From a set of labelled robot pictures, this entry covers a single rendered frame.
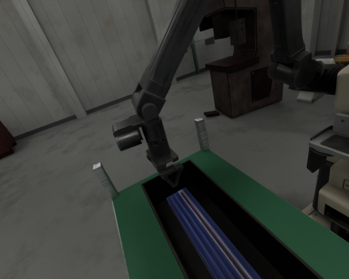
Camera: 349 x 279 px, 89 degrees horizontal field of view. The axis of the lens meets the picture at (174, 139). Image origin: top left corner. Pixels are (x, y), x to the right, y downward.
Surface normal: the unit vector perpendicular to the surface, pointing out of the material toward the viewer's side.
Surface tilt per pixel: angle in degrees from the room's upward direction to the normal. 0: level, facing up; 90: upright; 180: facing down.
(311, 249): 0
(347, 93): 98
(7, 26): 90
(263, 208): 0
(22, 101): 90
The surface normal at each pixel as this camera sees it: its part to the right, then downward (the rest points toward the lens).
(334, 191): -0.36, -0.78
